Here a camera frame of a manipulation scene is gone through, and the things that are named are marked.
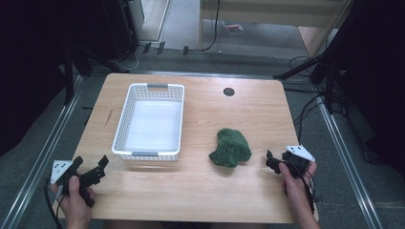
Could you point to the person's right hand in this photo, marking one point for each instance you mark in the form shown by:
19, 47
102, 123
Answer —
294, 186

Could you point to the magazine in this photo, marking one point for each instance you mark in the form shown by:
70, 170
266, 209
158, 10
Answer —
234, 27

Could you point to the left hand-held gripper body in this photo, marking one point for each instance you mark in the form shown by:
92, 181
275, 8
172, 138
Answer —
59, 170

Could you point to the small black bracket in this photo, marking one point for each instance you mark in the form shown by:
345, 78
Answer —
186, 50
160, 47
146, 47

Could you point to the aluminium floor rail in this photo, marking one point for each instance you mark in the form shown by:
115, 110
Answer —
346, 159
38, 165

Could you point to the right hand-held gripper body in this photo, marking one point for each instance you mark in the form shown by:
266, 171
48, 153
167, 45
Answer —
297, 160

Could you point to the black metal stand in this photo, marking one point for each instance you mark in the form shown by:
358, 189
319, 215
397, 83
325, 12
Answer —
68, 82
329, 89

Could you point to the light wooden furniture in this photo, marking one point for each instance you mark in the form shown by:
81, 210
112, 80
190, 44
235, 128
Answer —
270, 14

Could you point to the dark curtain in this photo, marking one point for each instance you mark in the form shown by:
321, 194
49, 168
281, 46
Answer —
377, 70

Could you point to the person's left hand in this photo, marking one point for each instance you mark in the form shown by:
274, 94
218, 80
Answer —
74, 205

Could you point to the black cabinet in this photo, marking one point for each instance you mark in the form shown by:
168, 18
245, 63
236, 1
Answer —
121, 28

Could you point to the black table grommet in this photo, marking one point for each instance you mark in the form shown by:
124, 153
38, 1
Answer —
229, 92

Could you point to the white plastic basket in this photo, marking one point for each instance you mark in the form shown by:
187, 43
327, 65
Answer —
153, 127

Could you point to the green cloth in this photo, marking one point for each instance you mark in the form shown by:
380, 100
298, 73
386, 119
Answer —
230, 147

